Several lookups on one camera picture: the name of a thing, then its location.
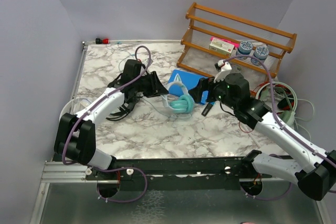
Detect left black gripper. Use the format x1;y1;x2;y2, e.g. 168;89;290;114
134;71;169;98

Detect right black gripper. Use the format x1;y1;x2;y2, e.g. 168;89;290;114
188;72;238;110

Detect teal cat-ear headphones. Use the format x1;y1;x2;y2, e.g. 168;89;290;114
161;74;195;114

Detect black blue headphones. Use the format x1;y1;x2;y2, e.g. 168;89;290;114
106;95;142;122

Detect white over-ear headphones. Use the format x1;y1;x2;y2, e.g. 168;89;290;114
59;97;92;121

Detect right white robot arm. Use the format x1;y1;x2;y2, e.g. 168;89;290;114
189;73;335;201

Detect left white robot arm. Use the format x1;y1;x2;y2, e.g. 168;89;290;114
54;59;168;179

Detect green headphones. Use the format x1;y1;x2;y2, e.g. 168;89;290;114
256;81;316;130

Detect red black headphones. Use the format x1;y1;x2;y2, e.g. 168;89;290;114
259;83;296;111

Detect blue notebook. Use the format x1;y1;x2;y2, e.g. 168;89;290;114
168;69;203;97

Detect black blue marker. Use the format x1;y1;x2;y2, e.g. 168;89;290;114
202;102;214;116

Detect white green box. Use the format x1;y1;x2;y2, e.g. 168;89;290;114
209;38;234;57

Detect wooden shelf rack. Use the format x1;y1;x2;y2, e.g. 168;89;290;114
176;3;297;89

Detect left blue-lid jar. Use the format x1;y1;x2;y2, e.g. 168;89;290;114
236;40;253;60

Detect blue-lid jar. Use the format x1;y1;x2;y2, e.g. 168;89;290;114
236;40;253;60
251;46;269;66

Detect right blue-lid jar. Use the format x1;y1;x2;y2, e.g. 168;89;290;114
251;46;269;66

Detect white stick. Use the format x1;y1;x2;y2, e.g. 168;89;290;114
248;132;261;148

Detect red black connector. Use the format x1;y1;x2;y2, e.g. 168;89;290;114
95;38;109;45

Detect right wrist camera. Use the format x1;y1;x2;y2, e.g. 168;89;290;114
214;59;232;83

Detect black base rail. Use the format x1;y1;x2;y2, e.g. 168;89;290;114
84;157;261;191

